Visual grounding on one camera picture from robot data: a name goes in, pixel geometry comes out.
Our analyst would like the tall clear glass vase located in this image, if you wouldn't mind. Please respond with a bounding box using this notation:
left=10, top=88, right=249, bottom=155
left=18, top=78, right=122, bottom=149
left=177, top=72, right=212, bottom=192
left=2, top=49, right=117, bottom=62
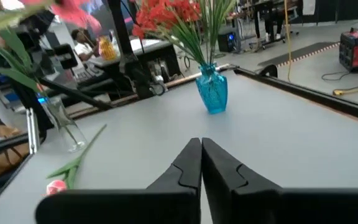
left=42, top=95, right=88, bottom=154

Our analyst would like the white paper sheet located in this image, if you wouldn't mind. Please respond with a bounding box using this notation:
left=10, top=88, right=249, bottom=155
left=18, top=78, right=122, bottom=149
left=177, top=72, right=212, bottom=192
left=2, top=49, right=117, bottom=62
left=301, top=0, right=316, bottom=16

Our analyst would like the black orange-striped floor mat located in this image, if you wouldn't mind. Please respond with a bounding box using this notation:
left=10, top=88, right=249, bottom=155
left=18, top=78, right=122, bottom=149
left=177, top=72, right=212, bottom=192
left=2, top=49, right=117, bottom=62
left=256, top=41, right=341, bottom=68

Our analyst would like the black metal table frame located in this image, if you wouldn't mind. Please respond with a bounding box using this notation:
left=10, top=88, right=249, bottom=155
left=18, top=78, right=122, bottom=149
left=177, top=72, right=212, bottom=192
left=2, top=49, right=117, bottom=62
left=26, top=63, right=358, bottom=126

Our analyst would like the silver metal bracket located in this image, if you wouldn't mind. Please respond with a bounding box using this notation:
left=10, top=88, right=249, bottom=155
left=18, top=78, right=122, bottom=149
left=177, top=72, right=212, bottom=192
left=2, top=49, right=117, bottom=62
left=25, top=107, right=40, bottom=156

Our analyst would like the black wheeled desk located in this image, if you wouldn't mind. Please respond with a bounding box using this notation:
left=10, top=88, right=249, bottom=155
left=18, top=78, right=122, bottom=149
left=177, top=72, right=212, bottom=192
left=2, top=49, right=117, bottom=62
left=249, top=0, right=300, bottom=51

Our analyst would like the yellow hanging cable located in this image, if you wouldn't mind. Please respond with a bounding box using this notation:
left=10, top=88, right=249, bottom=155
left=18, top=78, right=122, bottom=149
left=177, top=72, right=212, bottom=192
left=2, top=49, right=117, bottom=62
left=283, top=0, right=293, bottom=82

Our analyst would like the black partition panel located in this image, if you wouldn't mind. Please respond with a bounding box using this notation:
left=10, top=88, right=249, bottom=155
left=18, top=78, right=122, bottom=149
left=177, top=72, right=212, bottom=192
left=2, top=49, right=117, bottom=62
left=315, top=0, right=358, bottom=22

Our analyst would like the black computer blue light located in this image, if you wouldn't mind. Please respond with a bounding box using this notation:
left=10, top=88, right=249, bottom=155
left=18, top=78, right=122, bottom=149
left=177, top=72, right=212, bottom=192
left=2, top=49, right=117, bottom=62
left=217, top=30, right=239, bottom=53

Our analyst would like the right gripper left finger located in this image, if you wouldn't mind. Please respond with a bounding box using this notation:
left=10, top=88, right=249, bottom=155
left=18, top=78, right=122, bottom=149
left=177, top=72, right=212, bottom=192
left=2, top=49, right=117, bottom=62
left=35, top=138, right=203, bottom=224

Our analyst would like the red black portable generator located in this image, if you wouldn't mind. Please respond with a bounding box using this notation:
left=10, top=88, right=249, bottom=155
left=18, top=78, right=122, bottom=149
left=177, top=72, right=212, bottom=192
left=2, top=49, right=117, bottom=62
left=339, top=27, right=358, bottom=73

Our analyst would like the red artificial flower bunch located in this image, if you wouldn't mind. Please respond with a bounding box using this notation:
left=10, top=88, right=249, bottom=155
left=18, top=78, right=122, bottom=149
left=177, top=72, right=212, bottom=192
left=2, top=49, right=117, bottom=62
left=131, top=0, right=211, bottom=68

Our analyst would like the yellow translucent container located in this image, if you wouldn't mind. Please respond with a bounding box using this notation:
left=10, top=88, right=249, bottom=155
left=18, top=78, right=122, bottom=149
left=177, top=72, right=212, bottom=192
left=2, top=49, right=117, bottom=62
left=99, top=36, right=118, bottom=61

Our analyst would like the pink artificial tulip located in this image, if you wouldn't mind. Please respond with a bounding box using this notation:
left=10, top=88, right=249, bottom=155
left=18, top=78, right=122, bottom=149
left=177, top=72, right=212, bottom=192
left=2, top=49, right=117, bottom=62
left=44, top=123, right=108, bottom=197
left=20, top=0, right=103, bottom=30

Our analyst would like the person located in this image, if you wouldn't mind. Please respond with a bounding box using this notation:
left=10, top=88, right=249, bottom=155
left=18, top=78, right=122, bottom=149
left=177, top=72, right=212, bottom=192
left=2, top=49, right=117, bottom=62
left=71, top=28, right=101, bottom=62

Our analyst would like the blue glass vase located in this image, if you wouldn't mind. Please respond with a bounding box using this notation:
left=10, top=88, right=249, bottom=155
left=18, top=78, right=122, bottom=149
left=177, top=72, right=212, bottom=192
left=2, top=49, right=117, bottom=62
left=195, top=62, right=229, bottom=115

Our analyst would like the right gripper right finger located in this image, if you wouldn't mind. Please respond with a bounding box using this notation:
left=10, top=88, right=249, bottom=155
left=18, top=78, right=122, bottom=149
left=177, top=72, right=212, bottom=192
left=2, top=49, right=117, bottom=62
left=202, top=138, right=358, bottom=224

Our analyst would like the yellow plug cable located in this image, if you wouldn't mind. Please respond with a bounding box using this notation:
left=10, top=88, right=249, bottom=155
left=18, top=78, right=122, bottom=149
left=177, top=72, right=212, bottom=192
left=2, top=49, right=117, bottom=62
left=332, top=86, right=358, bottom=96

